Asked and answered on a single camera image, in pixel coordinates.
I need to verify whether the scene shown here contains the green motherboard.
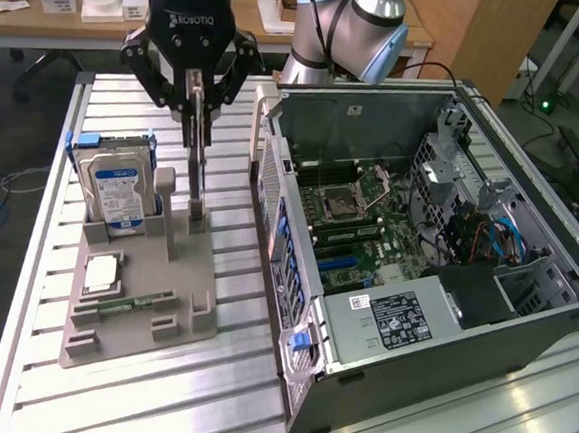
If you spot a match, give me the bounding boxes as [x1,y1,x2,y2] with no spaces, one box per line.
[283,154,448,304]

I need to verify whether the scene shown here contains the white desk frame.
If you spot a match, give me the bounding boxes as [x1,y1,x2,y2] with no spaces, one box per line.
[524,0,579,135]

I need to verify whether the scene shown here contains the grey power supply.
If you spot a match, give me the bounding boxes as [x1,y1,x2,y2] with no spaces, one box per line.
[316,266,466,386]

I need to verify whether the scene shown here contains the thin black cable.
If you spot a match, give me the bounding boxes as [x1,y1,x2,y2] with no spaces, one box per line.
[378,57,493,104]

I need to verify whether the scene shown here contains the white floor cable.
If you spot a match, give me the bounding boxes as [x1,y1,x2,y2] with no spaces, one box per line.
[0,162,50,198]

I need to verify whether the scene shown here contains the hard disk in blue caddy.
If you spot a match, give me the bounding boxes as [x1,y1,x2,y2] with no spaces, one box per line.
[57,121,170,240]

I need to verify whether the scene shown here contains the green RAM stick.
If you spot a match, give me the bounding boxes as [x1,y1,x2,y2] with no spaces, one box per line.
[94,291,157,320]

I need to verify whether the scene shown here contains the metal socket cover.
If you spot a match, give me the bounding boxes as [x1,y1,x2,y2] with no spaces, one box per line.
[352,164,394,210]

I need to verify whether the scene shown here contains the blue wire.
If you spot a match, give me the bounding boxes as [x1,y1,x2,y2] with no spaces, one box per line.
[485,216,530,269]

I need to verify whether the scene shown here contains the graphics card with silver bracket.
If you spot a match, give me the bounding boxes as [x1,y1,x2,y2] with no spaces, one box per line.
[175,67,217,224]

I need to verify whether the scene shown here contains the wooden desk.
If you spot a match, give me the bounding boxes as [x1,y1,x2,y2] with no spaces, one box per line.
[0,0,438,83]

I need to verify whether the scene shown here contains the white paper stack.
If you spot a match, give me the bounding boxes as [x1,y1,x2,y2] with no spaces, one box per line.
[255,0,300,38]

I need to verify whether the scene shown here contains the white box with bowl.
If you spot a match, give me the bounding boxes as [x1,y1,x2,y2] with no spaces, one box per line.
[78,0,126,27]

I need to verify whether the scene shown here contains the grey parts rack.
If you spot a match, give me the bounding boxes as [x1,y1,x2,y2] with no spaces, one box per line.
[56,158,230,381]

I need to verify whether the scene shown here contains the CPU socket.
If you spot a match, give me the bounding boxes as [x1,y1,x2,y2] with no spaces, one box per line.
[321,183,368,226]

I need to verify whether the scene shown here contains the black office chair base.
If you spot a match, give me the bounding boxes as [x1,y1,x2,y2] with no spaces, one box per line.
[7,42,133,112]

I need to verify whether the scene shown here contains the black wire bundle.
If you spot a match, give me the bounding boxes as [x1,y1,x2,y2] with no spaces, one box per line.
[440,213,491,266]

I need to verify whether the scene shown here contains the small white box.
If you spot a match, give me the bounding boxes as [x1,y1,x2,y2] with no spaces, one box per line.
[119,0,150,24]

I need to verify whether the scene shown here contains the grey open PC case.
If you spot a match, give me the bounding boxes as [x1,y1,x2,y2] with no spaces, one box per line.
[226,62,579,433]

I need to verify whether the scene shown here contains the metal disk bay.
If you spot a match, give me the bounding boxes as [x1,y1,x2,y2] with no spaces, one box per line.
[492,250,579,320]

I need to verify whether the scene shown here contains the silver drive cage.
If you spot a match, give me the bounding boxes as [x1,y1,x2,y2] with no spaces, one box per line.
[405,130,482,242]

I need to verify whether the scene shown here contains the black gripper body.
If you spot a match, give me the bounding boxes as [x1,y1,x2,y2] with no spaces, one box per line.
[138,0,240,77]

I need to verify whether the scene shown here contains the silver CPU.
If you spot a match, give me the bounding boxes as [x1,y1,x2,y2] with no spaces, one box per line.
[82,255,123,294]

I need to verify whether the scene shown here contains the blue expansion slot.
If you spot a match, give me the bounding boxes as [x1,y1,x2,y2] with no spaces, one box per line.
[316,255,358,277]

